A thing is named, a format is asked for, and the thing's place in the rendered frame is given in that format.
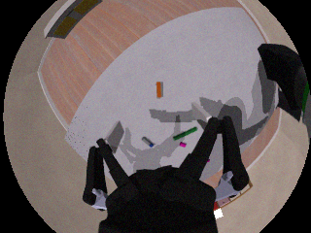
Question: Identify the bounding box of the orange rod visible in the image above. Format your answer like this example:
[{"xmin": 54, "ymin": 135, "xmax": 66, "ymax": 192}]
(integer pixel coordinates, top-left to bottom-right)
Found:
[{"xmin": 156, "ymin": 82, "xmax": 161, "ymax": 97}]

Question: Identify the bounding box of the green rod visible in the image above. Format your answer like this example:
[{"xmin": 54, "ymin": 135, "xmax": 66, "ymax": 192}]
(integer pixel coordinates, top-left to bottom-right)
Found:
[{"xmin": 173, "ymin": 127, "xmax": 197, "ymax": 141}]

